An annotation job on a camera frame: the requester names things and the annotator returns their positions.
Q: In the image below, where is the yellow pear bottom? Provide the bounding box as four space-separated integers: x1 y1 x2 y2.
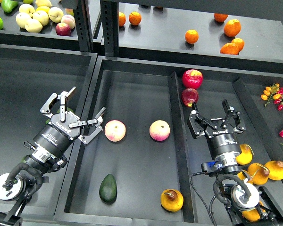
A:
241 208 262 222

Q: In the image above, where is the orange front right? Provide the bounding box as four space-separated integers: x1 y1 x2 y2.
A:
220 42 239 55

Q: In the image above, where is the orange far left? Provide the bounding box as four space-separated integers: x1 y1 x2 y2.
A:
118 12 126 27

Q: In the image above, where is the black tray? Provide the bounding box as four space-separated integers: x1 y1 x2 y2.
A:
0 43 99 217
53 55 283 226

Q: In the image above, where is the black shelf post right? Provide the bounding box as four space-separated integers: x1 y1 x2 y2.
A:
100 0 119 57

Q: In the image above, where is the yellow pear middle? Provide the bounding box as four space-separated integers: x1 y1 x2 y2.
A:
247 163 270 185

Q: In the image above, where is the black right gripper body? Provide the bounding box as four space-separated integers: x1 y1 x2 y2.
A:
204 122 242 159

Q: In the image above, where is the pink apple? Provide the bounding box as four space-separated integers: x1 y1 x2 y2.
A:
104 120 126 142
149 120 170 141

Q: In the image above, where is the pale yellow pear left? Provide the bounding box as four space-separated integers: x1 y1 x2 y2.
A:
16 12 31 29

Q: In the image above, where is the black shelf post left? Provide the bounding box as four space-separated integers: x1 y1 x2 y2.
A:
74 0 93 52

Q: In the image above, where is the pink apple left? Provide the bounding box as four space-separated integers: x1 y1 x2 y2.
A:
104 120 126 142

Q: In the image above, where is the orange centre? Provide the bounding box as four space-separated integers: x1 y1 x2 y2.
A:
185 29 199 44

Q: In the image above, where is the pale yellow pear front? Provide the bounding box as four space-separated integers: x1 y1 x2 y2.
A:
25 18 43 33

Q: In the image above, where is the yellow lemon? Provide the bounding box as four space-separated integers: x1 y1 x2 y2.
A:
35 6 50 14

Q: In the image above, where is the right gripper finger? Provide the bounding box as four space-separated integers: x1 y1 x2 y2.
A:
188 103 217 138
221 99 246 133

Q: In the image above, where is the pale yellow pear centre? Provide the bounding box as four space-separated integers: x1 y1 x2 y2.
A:
33 10 49 26

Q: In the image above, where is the yellow pear upper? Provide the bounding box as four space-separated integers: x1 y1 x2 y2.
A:
236 144 253 165

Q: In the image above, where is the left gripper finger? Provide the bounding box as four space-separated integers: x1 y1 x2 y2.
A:
69 107 106 146
40 86 77 124

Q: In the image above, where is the pink apple right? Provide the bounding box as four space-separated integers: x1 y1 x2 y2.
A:
149 120 170 141

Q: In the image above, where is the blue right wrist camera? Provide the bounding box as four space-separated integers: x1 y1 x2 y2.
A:
201 161 223 173

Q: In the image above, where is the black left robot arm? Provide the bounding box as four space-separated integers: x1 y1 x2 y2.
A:
0 87 106 226

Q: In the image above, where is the black left tray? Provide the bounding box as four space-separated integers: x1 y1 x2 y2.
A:
0 43 99 217

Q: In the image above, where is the dark green avocado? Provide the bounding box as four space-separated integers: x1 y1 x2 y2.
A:
99 174 117 204

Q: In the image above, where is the pale yellow pear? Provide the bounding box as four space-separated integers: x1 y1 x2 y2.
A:
48 7 64 23
25 18 43 33
16 12 31 29
33 10 49 26
19 3 35 16

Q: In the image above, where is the black centre tray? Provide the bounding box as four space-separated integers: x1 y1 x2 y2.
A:
53 55 283 226

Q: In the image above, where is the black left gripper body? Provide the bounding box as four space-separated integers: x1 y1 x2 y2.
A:
33 112 81 157

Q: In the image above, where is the dark red shelf apple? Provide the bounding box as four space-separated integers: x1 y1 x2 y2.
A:
55 22 71 36

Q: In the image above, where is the black shelf post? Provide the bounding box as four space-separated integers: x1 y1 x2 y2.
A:
74 0 93 52
100 0 119 57

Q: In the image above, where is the pale pink peach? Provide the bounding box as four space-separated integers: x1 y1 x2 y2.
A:
61 14 75 30

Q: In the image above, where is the orange top right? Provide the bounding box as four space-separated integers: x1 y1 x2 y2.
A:
214 13 228 23

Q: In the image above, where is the pale yellow pear right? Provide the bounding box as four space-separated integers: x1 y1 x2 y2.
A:
48 7 64 23

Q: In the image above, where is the bright red apple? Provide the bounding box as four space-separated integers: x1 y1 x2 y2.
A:
182 69 203 89

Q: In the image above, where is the pale yellow pear top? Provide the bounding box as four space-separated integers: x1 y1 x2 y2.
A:
19 3 35 16

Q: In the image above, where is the cherry tomato bunch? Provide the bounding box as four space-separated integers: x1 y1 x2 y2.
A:
260 83 283 111

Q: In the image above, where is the orange behind right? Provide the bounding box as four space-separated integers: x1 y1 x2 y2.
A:
231 38 245 52

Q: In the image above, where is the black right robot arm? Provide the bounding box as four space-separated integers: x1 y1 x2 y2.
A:
188 100 283 226

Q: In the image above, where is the yellow pear with brown top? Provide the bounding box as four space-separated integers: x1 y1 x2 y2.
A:
160 189 183 212

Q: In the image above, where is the large orange right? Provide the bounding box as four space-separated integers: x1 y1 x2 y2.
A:
224 19 241 37

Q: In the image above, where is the yellow pear lower left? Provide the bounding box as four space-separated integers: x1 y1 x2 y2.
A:
237 170 253 184

